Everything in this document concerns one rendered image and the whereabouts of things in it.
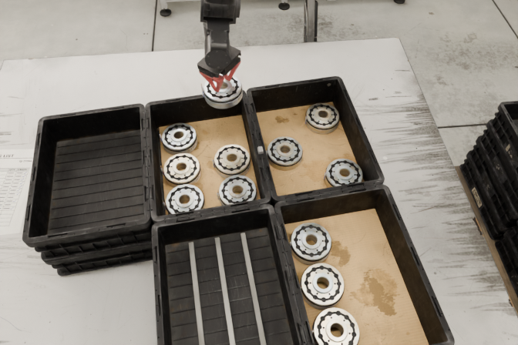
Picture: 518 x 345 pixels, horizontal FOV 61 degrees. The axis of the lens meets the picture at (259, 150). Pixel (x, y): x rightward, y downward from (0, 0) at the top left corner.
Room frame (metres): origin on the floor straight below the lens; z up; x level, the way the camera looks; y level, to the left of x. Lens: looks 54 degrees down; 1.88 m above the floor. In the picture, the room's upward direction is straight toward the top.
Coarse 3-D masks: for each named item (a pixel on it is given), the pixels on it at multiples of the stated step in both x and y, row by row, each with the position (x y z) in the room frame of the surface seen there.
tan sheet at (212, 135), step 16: (160, 128) 0.86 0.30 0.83; (208, 128) 0.86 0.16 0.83; (224, 128) 0.86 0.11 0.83; (240, 128) 0.86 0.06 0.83; (160, 144) 0.79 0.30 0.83; (208, 144) 0.79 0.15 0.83; (224, 144) 0.79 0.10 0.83; (240, 144) 0.79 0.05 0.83; (208, 160) 0.73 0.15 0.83; (208, 176) 0.68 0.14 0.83; (208, 192) 0.63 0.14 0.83
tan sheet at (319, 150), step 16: (272, 112) 0.92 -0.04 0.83; (288, 112) 0.92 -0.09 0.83; (304, 112) 0.92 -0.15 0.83; (272, 128) 0.86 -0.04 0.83; (288, 128) 0.86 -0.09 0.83; (304, 128) 0.86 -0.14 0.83; (304, 144) 0.79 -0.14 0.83; (320, 144) 0.79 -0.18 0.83; (336, 144) 0.79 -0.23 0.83; (304, 160) 0.73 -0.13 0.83; (320, 160) 0.73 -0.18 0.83; (352, 160) 0.73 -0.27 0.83; (272, 176) 0.68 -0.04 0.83; (288, 176) 0.68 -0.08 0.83; (304, 176) 0.68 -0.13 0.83; (320, 176) 0.68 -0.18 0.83; (288, 192) 0.63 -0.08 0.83
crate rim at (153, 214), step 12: (192, 96) 0.89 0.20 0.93; (252, 120) 0.80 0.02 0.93; (252, 132) 0.76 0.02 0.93; (264, 180) 0.60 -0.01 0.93; (264, 192) 0.57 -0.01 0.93; (228, 204) 0.53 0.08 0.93; (240, 204) 0.53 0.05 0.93; (252, 204) 0.53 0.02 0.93; (156, 216) 0.50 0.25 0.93; (168, 216) 0.50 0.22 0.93; (180, 216) 0.50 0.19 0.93
